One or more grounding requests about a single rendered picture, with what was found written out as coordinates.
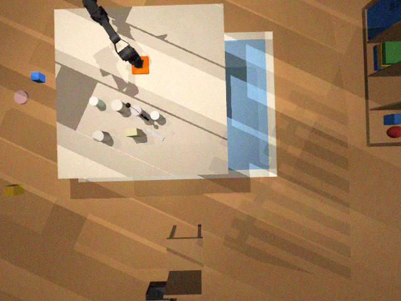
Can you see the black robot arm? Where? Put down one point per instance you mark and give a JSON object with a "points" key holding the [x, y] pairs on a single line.
{"points": [[98, 14]]}

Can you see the glass french press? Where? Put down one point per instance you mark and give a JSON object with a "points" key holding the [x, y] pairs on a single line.
{"points": [[138, 111]]}

